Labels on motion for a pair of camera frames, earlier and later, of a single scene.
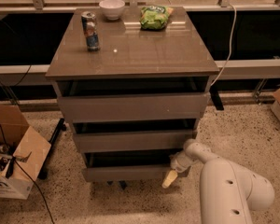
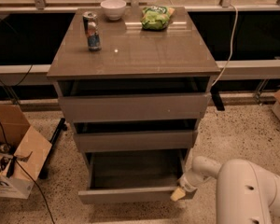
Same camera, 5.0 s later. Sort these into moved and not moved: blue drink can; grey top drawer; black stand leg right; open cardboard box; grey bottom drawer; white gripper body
Moved: white gripper body; grey bottom drawer
Not moved: grey top drawer; black stand leg right; open cardboard box; blue drink can
